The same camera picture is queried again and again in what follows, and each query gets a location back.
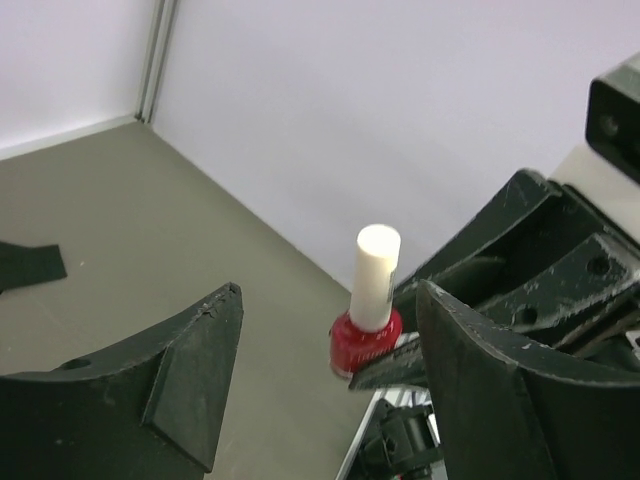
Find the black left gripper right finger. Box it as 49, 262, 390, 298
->
416, 281, 639, 479

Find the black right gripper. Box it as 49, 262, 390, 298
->
394, 169, 639, 371

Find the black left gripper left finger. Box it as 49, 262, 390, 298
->
1, 283, 244, 479

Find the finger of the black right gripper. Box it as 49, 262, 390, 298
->
348, 332, 425, 390

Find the red nail polish bottle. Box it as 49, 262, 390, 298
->
329, 308, 403, 379

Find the white nail polish cap brush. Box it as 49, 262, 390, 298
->
348, 224, 401, 332

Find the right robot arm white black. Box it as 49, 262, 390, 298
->
350, 169, 639, 479

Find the black cloth garment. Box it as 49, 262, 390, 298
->
1, 242, 67, 292

